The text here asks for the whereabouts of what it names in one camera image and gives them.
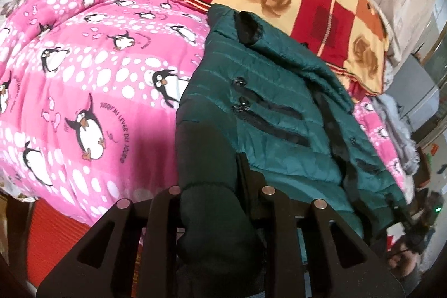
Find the grey crumpled cloth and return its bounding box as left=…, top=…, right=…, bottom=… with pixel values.
left=370, top=94, right=420, bottom=177

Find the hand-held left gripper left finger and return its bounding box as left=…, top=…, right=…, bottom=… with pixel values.
left=36, top=186, right=186, bottom=298

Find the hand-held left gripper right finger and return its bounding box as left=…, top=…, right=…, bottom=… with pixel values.
left=237, top=153, right=403, bottom=298

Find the green quilted jacket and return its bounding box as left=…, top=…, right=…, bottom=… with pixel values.
left=175, top=3, right=410, bottom=289

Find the grey cabinet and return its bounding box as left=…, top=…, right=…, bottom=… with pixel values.
left=393, top=54, right=441, bottom=132

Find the red floor mat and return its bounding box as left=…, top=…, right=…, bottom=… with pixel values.
left=26, top=199, right=103, bottom=279

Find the person's right hand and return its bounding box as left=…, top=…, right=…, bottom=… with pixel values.
left=387, top=241, right=420, bottom=282

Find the pink penguin blanket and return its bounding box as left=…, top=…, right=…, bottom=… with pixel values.
left=0, top=0, right=420, bottom=227

